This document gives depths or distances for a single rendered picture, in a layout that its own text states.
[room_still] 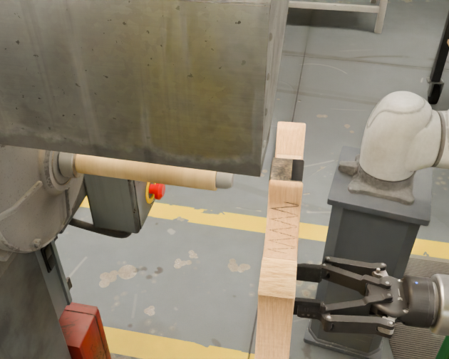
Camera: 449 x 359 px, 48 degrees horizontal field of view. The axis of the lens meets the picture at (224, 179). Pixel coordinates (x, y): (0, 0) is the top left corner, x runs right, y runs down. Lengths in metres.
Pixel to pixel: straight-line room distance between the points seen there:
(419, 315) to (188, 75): 0.55
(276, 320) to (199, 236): 1.65
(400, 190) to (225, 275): 0.92
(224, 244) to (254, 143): 1.88
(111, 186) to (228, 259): 1.30
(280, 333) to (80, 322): 0.71
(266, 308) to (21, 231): 0.31
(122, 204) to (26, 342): 0.32
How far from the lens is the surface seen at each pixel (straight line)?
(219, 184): 0.62
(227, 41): 0.36
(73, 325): 1.30
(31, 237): 0.69
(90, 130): 0.44
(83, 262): 2.28
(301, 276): 0.85
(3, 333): 0.99
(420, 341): 2.09
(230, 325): 2.01
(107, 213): 1.02
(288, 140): 0.82
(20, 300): 1.02
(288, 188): 0.67
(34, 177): 0.65
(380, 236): 1.54
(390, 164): 1.43
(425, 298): 0.81
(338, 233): 1.56
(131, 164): 0.64
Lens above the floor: 1.65
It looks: 39 degrees down
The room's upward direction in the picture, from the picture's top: straight up
